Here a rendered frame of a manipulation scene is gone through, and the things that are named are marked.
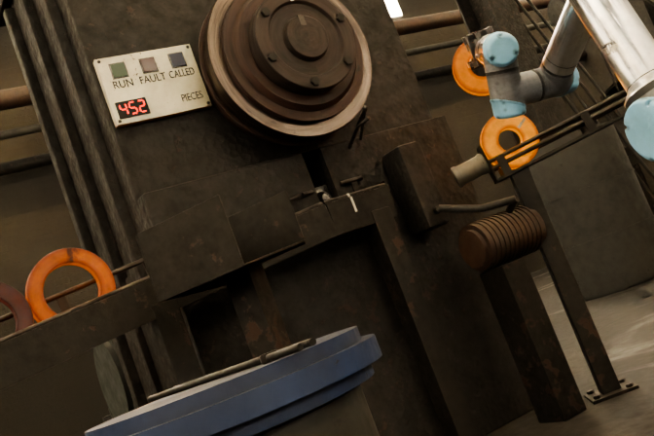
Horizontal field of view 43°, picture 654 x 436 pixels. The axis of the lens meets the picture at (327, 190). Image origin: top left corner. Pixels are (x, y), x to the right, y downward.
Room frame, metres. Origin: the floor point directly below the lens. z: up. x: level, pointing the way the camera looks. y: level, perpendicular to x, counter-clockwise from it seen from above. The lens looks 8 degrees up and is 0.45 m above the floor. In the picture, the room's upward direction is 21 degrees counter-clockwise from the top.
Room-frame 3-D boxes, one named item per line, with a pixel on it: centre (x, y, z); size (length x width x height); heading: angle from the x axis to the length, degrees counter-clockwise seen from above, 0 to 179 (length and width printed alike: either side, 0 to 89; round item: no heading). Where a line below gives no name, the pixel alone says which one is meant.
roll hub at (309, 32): (2.04, -0.08, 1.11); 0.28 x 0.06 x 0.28; 121
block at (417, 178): (2.25, -0.23, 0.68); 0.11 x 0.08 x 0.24; 31
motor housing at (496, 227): (2.17, -0.38, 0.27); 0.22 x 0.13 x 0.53; 121
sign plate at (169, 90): (2.04, 0.32, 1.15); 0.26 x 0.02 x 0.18; 121
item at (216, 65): (2.12, -0.03, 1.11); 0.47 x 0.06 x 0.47; 121
